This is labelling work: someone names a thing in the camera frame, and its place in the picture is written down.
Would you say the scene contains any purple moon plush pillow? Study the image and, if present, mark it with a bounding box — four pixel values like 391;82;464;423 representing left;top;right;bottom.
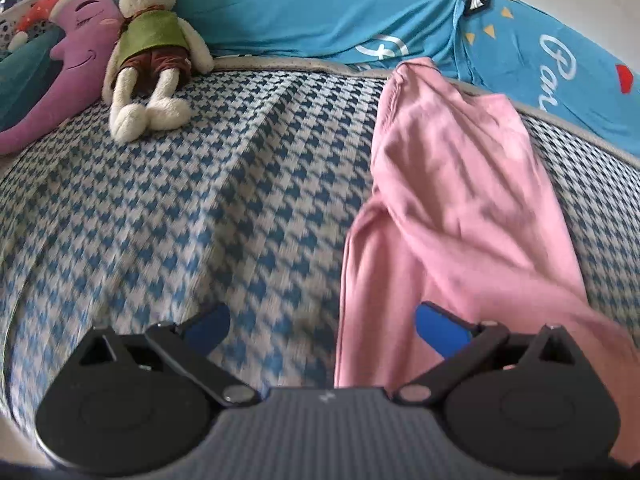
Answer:
0;0;123;156

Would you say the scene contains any pink knit top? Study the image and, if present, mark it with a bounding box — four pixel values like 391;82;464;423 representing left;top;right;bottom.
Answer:
332;56;640;466

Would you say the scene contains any blue patterned pillow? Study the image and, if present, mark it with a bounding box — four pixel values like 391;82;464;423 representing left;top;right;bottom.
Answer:
175;0;640;158

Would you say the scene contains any houndstooth bed mat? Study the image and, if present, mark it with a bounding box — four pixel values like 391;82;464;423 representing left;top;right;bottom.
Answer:
0;55;640;436

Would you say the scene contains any plush rabbit toy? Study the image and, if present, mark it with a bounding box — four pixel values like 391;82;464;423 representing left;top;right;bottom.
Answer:
102;0;215;143

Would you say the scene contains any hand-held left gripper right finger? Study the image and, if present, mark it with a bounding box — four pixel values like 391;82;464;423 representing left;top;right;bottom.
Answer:
395;301;581;405

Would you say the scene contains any teal pillow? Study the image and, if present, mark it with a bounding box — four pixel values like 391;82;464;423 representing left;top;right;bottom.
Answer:
0;30;63;133

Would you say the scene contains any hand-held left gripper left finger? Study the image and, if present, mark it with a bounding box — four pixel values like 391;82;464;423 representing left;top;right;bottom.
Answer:
75;302;261;406

